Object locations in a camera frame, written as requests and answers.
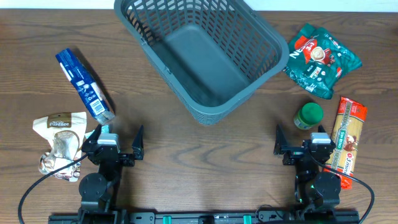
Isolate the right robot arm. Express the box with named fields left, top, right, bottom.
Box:
left=274, top=125, right=341, bottom=214

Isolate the grey plastic basket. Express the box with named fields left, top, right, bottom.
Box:
left=114, top=0, right=289, bottom=125

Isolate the orange spaghetti packet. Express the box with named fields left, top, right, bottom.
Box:
left=325, top=96, right=368, bottom=177

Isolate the blue rectangular carton box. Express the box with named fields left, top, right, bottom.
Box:
left=55, top=48, right=115, bottom=125

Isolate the green Nescafe coffee bag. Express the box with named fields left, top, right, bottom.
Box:
left=283, top=24, right=362, bottom=100

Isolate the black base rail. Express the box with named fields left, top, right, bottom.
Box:
left=47, top=210, right=359, bottom=224

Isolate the beige PanTree snack pouch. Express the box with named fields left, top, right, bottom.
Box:
left=32, top=112, right=87, bottom=175

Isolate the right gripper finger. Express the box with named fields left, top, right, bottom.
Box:
left=274, top=124, right=287, bottom=155
left=317, top=125, right=336, bottom=146

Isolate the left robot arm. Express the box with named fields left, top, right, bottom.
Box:
left=79, top=125, right=144, bottom=213

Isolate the green lidded jar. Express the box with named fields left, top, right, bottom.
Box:
left=294, top=103, right=323, bottom=130

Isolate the small teal snack packet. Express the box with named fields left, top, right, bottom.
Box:
left=85, top=124, right=109, bottom=139

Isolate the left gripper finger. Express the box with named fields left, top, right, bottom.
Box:
left=132, top=125, right=144, bottom=160
left=81, top=124, right=102, bottom=149

